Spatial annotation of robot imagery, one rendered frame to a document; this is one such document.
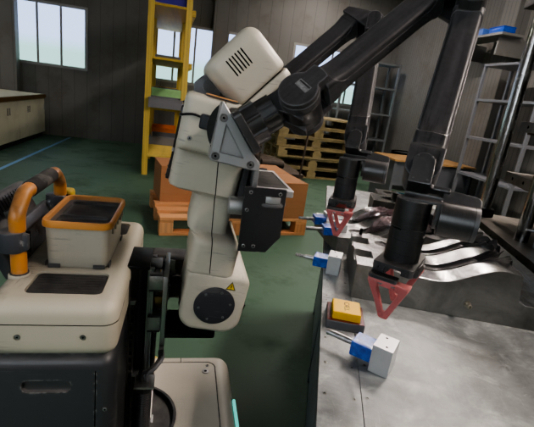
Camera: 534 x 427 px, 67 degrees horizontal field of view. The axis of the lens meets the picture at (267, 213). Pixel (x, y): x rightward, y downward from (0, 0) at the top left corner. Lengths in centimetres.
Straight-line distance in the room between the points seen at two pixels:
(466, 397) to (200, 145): 70
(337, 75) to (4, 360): 86
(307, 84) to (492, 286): 64
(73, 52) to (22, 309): 787
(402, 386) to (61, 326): 65
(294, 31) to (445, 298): 793
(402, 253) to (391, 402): 24
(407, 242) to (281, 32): 809
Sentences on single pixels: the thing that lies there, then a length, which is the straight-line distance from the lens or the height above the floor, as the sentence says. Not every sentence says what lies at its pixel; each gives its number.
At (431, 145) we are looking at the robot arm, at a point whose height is 121.
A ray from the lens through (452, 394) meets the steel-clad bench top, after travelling 83.
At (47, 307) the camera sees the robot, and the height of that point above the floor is 80.
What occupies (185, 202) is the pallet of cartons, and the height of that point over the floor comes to 17.
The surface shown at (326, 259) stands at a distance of 113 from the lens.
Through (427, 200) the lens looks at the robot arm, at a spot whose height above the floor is 112.
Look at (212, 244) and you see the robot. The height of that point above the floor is 89.
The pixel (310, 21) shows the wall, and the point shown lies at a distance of 882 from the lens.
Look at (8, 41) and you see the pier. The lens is 879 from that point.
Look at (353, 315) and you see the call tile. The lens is 89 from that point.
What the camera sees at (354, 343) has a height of 84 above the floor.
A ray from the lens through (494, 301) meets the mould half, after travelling 111.
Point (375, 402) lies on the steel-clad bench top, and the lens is 74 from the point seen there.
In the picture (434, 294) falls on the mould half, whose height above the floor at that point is 85.
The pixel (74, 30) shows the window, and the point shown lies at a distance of 866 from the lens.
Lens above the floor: 125
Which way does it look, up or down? 16 degrees down
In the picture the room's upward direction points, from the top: 8 degrees clockwise
